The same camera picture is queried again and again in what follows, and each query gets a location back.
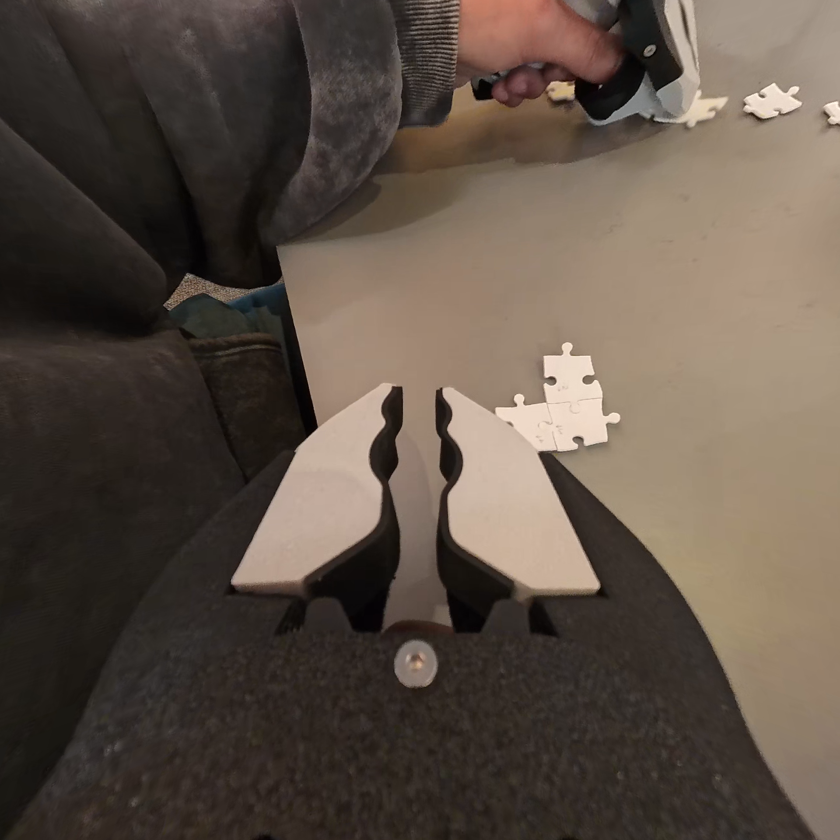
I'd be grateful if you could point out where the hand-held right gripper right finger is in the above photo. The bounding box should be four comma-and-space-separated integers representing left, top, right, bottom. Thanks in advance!
435, 387, 601, 632

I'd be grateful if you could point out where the person's dark grey garment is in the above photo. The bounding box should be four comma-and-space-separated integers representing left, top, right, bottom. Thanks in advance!
0, 118, 309, 840

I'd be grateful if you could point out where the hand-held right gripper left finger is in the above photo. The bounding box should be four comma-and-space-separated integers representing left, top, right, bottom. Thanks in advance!
230, 384, 403, 632

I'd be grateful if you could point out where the person's left forearm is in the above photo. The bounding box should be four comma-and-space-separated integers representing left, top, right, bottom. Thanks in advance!
0, 0, 460, 290

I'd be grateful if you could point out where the person's left hand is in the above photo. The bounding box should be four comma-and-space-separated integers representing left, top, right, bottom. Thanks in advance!
456, 0, 626, 107

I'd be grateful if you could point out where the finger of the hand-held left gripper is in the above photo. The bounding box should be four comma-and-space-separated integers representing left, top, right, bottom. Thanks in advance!
646, 0, 703, 124

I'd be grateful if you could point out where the person's jeans leg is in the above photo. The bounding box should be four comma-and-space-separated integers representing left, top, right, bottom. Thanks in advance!
167, 282, 290, 339

